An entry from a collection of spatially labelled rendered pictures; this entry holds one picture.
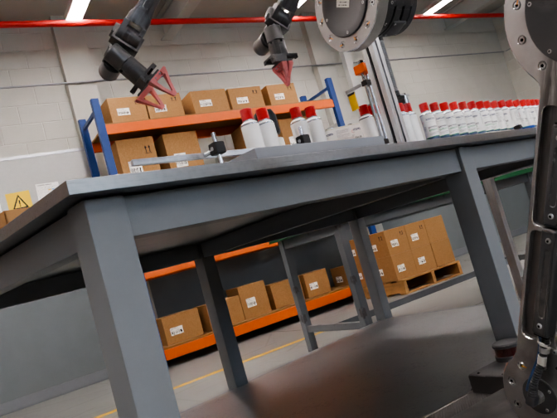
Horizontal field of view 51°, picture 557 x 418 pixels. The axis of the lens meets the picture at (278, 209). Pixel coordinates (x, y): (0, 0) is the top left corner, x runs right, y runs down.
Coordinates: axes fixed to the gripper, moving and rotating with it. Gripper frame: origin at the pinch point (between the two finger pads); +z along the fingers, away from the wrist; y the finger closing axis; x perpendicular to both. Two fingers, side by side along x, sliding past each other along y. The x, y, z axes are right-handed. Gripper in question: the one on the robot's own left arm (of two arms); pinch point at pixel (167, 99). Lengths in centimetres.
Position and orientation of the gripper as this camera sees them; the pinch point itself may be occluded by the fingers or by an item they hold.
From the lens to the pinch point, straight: 167.3
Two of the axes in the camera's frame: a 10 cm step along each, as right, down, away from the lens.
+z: 7.4, 6.2, 2.7
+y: -5.0, 2.3, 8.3
